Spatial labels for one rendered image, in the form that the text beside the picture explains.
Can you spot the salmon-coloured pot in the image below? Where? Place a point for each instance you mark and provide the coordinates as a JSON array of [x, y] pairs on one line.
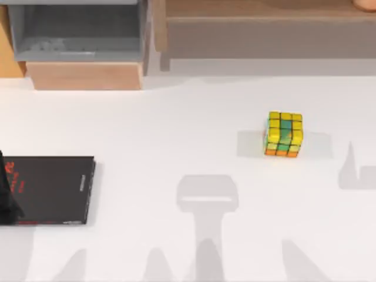
[[365, 5]]

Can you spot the wooden open shelf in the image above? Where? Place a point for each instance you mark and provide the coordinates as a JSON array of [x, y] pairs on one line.
[[264, 35]]

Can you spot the wooden cupboard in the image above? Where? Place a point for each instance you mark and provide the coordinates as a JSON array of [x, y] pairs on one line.
[[7, 50]]

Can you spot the yellow green orange puzzle cube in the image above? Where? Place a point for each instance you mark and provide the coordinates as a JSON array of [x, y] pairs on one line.
[[283, 133]]

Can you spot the pale wooden drawer front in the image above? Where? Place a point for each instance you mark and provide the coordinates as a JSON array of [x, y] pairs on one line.
[[85, 75]]

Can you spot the black book with red print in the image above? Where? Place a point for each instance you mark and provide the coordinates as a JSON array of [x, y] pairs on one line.
[[53, 188]]

